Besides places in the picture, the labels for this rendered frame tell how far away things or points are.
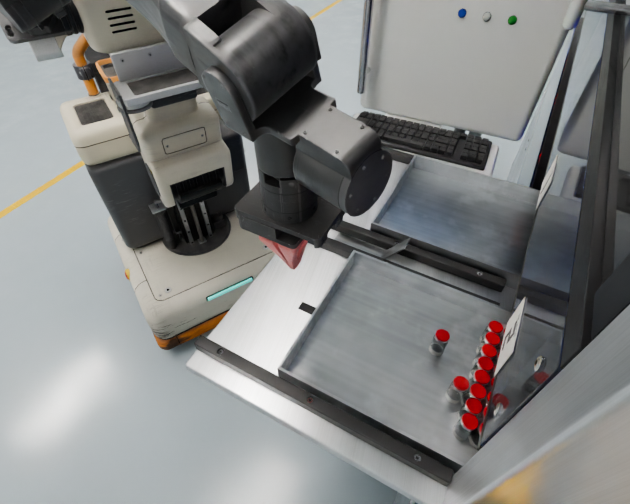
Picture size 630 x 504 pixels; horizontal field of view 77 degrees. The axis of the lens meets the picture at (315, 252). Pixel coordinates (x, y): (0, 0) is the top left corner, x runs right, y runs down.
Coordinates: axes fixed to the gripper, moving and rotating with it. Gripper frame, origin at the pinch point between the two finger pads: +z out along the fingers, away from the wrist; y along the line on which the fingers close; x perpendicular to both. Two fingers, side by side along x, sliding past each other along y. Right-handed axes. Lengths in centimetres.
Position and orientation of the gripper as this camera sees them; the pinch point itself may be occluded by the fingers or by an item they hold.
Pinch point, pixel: (294, 261)
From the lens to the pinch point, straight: 48.3
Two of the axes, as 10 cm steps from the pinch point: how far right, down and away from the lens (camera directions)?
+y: 8.8, 3.5, -3.3
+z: 0.1, 6.7, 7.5
